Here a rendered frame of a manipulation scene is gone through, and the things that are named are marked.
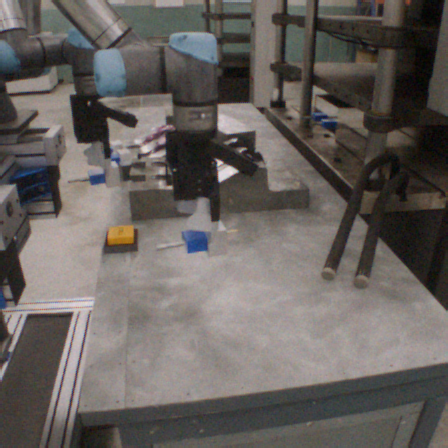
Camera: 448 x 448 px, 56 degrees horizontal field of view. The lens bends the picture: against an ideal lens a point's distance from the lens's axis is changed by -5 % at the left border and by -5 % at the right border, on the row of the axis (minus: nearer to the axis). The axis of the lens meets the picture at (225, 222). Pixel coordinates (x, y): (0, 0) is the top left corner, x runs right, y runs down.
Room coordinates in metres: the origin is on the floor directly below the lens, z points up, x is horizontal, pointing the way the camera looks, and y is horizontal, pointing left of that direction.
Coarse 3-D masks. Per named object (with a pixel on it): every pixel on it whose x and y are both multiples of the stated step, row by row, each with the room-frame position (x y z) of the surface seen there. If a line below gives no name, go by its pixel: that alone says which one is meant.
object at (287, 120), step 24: (288, 120) 2.18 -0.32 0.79; (312, 120) 2.18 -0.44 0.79; (312, 144) 1.78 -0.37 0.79; (336, 168) 1.50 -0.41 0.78; (360, 168) 1.50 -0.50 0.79; (384, 168) 1.51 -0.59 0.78; (408, 168) 1.53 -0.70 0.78; (432, 168) 1.52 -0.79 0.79; (408, 192) 1.29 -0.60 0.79; (432, 192) 1.29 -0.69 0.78
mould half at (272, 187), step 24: (144, 168) 1.22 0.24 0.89; (168, 168) 1.22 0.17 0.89; (264, 168) 1.11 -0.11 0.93; (288, 168) 1.30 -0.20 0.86; (144, 192) 1.06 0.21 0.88; (168, 192) 1.07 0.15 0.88; (240, 192) 1.10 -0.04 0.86; (264, 192) 1.11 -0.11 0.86; (288, 192) 1.12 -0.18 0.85; (144, 216) 1.06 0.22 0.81; (168, 216) 1.07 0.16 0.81
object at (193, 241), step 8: (184, 232) 0.73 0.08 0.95; (192, 232) 0.73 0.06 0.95; (200, 232) 0.73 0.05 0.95; (224, 232) 0.71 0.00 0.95; (184, 240) 0.71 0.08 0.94; (192, 240) 0.70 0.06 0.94; (200, 240) 0.70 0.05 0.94; (208, 240) 0.71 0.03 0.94; (216, 240) 0.71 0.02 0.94; (224, 240) 0.71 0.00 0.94; (160, 248) 0.70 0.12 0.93; (168, 248) 0.70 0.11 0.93; (192, 248) 0.70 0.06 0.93; (200, 248) 0.70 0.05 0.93; (208, 248) 0.71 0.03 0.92; (216, 248) 0.71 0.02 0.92; (224, 248) 0.71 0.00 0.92; (208, 256) 0.70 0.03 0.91
